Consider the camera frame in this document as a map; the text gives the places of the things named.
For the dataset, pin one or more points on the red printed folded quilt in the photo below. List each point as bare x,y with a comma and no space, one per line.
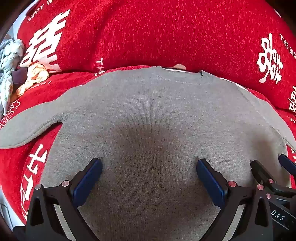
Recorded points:
161,32

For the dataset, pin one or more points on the dark maroon cloth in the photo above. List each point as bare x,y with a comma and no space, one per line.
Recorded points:
20,77

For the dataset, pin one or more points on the red printed bed sheet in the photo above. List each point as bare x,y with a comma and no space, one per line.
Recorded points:
16,166

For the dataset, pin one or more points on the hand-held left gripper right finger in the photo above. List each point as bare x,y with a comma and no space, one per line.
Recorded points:
210,180

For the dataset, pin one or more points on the grey knitted sweater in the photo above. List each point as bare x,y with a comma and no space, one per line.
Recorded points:
148,111

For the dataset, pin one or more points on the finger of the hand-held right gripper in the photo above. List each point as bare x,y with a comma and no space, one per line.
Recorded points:
288,163
262,172

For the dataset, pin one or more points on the yellow crumpled cloth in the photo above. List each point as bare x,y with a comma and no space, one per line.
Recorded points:
34,74

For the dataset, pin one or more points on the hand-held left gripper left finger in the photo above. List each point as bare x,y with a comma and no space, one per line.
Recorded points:
89,178

